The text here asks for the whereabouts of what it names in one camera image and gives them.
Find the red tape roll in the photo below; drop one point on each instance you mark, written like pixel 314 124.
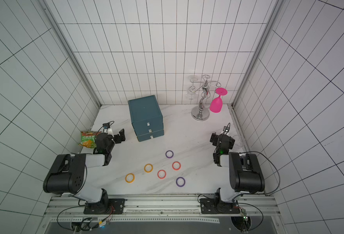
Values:
pixel 161 174
pixel 176 165

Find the orange tape roll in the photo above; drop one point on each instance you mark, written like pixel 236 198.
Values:
pixel 129 178
pixel 148 168

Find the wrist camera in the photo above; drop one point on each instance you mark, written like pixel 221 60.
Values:
pixel 107 128
pixel 226 129

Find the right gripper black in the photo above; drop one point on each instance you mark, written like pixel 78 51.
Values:
pixel 216 139

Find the clear glass cup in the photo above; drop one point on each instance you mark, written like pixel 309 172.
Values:
pixel 238 144

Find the pink plastic wine glass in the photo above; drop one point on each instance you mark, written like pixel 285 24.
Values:
pixel 217 103

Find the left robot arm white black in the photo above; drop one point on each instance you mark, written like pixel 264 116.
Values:
pixel 69 173

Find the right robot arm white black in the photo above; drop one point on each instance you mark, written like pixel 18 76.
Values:
pixel 245 175

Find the teal three-drawer cabinet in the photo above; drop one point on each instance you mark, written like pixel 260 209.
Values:
pixel 146 118

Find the orange tape roll right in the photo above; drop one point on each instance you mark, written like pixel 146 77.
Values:
pixel 148 168

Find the silver wine glass rack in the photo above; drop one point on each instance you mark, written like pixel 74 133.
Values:
pixel 200 112

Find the aluminium mounting rail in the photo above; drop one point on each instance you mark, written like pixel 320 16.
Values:
pixel 157 208

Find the clear hanging wine glass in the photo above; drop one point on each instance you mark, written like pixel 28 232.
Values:
pixel 192 89

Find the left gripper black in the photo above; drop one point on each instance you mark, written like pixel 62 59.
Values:
pixel 118 137

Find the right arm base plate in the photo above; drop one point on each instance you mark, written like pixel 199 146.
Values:
pixel 211 206

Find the purple tape roll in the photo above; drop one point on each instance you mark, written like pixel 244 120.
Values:
pixel 169 154
pixel 180 182

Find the orange tape roll left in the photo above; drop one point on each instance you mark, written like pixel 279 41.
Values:
pixel 129 178

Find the green snack bag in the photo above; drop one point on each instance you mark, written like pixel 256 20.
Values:
pixel 88 139

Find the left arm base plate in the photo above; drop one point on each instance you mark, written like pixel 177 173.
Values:
pixel 110 206

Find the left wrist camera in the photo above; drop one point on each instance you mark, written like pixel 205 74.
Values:
pixel 107 128

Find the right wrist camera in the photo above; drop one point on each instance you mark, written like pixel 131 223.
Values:
pixel 226 129

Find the circuit board with cables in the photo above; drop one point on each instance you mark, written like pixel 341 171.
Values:
pixel 241 223

